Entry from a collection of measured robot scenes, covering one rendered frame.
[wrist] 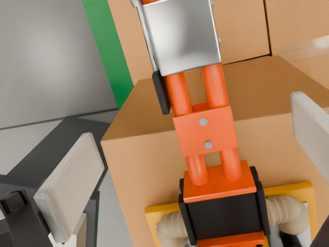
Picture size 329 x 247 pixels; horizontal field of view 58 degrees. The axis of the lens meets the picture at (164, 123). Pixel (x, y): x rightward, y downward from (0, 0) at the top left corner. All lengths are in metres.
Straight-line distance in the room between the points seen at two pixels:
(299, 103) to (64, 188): 0.13
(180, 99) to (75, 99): 1.28
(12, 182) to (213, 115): 0.71
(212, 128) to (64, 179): 0.19
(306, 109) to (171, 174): 0.38
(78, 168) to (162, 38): 0.16
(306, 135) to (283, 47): 0.72
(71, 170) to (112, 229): 1.79
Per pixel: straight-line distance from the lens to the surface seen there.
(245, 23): 0.86
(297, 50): 0.90
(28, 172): 1.19
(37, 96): 1.65
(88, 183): 0.19
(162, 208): 0.55
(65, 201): 0.17
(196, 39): 0.29
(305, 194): 0.55
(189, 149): 0.33
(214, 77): 0.31
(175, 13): 0.29
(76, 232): 0.83
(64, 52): 1.53
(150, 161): 0.52
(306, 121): 0.17
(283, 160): 0.53
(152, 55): 0.31
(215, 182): 0.36
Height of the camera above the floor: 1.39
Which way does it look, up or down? 66 degrees down
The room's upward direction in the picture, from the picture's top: 168 degrees counter-clockwise
